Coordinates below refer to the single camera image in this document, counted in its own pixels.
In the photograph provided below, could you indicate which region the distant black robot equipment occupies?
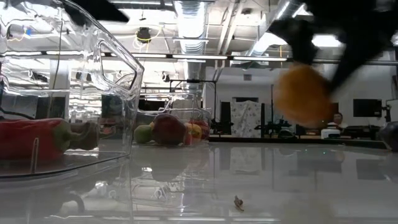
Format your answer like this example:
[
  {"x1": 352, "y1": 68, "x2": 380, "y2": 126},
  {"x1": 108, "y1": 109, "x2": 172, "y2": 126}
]
[{"x1": 254, "y1": 119, "x2": 295, "y2": 138}]

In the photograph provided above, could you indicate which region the black wall monitor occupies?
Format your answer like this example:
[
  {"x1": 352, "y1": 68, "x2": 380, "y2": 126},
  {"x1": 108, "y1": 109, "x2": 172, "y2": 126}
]
[{"x1": 353, "y1": 98, "x2": 383, "y2": 118}]

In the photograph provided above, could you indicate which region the white patterned cloth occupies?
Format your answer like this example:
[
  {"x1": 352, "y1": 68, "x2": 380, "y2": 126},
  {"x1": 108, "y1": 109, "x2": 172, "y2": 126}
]
[{"x1": 230, "y1": 100, "x2": 262, "y2": 138}]

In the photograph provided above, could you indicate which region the bright red chili pepper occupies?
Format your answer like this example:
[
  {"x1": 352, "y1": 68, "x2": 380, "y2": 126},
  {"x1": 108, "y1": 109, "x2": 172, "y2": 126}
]
[{"x1": 0, "y1": 117, "x2": 80, "y2": 163}]

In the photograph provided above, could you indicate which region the person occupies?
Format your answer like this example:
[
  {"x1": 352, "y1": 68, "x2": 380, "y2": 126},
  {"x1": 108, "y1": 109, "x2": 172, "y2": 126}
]
[{"x1": 331, "y1": 111, "x2": 346, "y2": 130}]

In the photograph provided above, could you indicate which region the small brown debris scrap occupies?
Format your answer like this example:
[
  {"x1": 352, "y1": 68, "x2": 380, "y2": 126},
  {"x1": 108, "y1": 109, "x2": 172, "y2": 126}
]
[{"x1": 233, "y1": 195, "x2": 245, "y2": 212}]

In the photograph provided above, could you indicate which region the black ceiling camera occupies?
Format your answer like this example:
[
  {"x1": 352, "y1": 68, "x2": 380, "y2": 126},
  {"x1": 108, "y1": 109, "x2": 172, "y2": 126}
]
[{"x1": 136, "y1": 27, "x2": 152, "y2": 44}]

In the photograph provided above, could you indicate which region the silver ceiling duct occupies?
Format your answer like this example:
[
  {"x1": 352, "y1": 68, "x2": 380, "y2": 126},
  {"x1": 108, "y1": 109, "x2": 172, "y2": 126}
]
[{"x1": 172, "y1": 0, "x2": 208, "y2": 94}]

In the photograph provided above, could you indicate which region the dark glossy rounded object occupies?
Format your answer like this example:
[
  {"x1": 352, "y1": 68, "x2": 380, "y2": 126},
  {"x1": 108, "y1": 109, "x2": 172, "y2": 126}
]
[{"x1": 377, "y1": 121, "x2": 398, "y2": 152}]

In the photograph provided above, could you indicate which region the horizontal overhead bar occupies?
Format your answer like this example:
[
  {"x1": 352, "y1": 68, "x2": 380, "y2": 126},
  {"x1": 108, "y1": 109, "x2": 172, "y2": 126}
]
[{"x1": 0, "y1": 50, "x2": 398, "y2": 67}]

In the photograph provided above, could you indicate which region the tall black frame rig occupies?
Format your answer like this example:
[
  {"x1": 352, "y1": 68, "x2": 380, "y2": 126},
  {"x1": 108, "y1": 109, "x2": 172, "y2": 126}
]
[{"x1": 169, "y1": 78, "x2": 218, "y2": 138}]

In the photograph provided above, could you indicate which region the orange bell pepper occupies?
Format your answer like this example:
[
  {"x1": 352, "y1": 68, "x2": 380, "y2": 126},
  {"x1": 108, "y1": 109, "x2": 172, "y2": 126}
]
[{"x1": 273, "y1": 63, "x2": 336, "y2": 129}]

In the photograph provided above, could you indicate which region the clear plastic bin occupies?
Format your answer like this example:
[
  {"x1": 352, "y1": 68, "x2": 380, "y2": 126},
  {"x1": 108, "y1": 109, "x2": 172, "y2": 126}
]
[
  {"x1": 132, "y1": 90, "x2": 213, "y2": 147},
  {"x1": 0, "y1": 0, "x2": 145, "y2": 189}
]

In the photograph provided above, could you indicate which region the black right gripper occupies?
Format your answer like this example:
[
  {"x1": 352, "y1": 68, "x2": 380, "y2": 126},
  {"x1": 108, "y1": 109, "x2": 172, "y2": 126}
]
[{"x1": 268, "y1": 0, "x2": 384, "y2": 91}]

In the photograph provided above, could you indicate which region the dark red fruit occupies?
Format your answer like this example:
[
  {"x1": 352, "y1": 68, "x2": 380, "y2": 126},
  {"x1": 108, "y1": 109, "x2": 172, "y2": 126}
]
[{"x1": 151, "y1": 113, "x2": 188, "y2": 146}]

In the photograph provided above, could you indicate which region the bright green lime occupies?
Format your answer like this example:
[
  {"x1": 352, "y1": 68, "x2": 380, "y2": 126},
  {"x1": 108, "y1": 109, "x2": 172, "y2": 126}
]
[{"x1": 133, "y1": 124, "x2": 154, "y2": 144}]

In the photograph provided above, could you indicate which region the distant black frame rig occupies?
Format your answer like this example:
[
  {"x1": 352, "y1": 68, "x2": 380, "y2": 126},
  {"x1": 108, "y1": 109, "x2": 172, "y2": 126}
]
[{"x1": 269, "y1": 83, "x2": 275, "y2": 138}]

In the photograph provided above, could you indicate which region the white appliance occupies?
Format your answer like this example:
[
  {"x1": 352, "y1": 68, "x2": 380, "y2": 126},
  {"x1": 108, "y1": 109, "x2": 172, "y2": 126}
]
[{"x1": 320, "y1": 122, "x2": 341, "y2": 140}]

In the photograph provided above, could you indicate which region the black table frame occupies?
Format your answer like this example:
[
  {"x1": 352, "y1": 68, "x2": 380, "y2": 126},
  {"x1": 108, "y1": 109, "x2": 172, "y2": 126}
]
[{"x1": 208, "y1": 134, "x2": 388, "y2": 150}]

